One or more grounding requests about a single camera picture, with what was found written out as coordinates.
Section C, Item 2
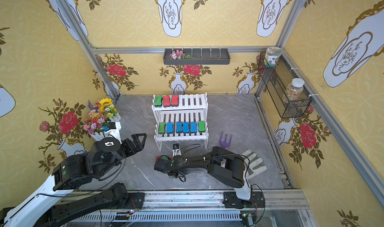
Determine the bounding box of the flower bouquet in white planter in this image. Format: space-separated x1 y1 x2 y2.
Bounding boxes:
83 98 121 141

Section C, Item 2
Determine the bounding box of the red eraser top shelf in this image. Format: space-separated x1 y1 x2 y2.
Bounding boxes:
171 95 179 107
162 95 171 107

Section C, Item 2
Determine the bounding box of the clear jar white lid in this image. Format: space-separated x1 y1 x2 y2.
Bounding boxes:
286 78 305 102

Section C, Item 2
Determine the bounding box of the jar with patterned label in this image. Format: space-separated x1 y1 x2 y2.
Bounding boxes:
264 47 283 67

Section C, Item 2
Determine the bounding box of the grey wall tray with flowers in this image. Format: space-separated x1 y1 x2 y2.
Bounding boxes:
163 47 231 65

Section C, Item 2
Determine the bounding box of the purple garden fork pink handle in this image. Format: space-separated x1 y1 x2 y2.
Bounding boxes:
219 131 233 148

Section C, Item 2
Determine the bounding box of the blue eraser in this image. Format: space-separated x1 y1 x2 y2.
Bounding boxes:
190 122 198 133
175 121 183 133
166 122 174 134
183 122 190 133

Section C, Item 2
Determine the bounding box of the white wooden two-tier shelf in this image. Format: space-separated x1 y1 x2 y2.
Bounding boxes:
152 93 209 150

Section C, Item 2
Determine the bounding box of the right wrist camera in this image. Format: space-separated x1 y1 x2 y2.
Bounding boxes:
173 143 181 157

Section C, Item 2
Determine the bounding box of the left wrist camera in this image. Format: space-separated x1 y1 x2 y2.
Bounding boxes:
102 122 122 143

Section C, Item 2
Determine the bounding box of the green eraser lower shelf left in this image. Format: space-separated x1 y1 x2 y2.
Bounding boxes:
158 122 166 134

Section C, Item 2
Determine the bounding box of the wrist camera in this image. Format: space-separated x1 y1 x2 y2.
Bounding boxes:
102 122 122 143
173 143 181 157

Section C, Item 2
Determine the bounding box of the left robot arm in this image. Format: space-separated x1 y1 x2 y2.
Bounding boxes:
1 133 147 227

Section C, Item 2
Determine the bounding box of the black wire wall basket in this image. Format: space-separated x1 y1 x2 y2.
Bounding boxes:
259 52 312 118

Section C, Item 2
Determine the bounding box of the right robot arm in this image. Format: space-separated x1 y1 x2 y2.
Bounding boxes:
154 146 266 209

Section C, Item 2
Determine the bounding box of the white gardening glove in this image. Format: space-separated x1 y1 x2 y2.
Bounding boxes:
241 149 267 180

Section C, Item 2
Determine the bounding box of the green eraser lower shelf right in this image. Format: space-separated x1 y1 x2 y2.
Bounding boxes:
198 121 206 132

